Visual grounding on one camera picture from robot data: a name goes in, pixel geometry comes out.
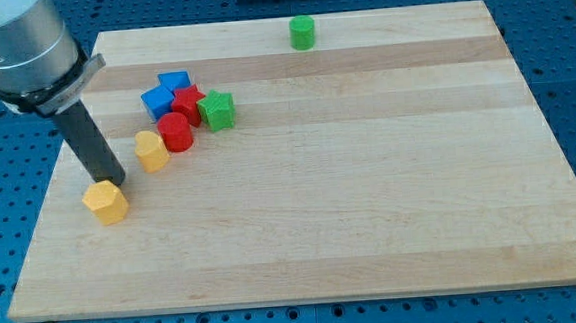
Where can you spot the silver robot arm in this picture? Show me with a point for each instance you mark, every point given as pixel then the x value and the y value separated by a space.
pixel 43 69

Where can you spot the green star block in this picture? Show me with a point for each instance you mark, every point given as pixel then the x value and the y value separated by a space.
pixel 217 110

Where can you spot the wooden board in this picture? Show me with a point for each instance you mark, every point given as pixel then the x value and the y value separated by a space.
pixel 404 155

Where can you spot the red cylinder block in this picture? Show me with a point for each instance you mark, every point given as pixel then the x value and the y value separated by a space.
pixel 176 132

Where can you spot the red star block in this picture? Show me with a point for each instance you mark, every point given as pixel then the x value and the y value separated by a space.
pixel 185 102

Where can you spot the green cylinder block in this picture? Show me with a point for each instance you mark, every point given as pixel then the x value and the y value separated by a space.
pixel 302 32

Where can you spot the blue block rear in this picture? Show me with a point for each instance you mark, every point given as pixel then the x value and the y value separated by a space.
pixel 175 80

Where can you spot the blue cube block front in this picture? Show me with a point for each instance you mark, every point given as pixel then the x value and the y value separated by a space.
pixel 157 102

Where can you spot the yellow hexagon block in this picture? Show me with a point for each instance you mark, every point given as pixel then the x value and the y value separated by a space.
pixel 106 201

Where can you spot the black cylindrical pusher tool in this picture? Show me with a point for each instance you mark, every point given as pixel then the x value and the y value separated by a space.
pixel 88 144

